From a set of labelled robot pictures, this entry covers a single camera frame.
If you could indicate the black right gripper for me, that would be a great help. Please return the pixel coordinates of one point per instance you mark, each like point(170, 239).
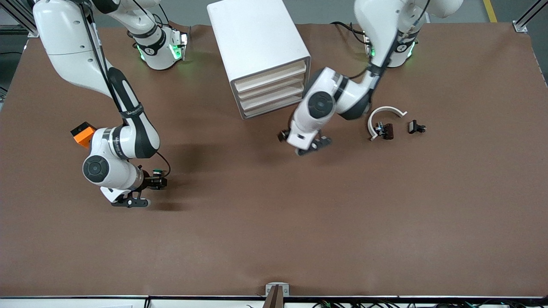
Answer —
point(150, 181)

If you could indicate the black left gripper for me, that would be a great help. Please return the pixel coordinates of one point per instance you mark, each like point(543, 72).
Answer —
point(283, 136)

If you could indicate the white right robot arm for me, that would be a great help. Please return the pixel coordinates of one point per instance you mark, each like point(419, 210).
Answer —
point(64, 34)

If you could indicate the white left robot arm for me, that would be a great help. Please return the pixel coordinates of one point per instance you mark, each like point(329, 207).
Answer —
point(385, 21)

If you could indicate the orange box with black base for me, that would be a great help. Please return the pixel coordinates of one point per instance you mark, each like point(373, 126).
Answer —
point(82, 134)

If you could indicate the brown table cover sheet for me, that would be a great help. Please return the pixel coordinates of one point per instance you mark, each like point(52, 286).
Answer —
point(257, 235)

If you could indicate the brown switch component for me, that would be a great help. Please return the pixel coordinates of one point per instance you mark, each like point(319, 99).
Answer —
point(387, 130)

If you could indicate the small black switch component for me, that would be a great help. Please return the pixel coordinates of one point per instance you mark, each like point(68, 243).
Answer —
point(414, 126)

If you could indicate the white table edge frame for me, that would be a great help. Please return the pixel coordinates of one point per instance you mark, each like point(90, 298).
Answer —
point(85, 303)

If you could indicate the grey metal bracket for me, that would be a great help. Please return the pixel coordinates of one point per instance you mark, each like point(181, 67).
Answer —
point(277, 285)

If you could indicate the aluminium frame profile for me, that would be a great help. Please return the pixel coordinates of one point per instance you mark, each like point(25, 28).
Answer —
point(17, 17)
point(524, 23)

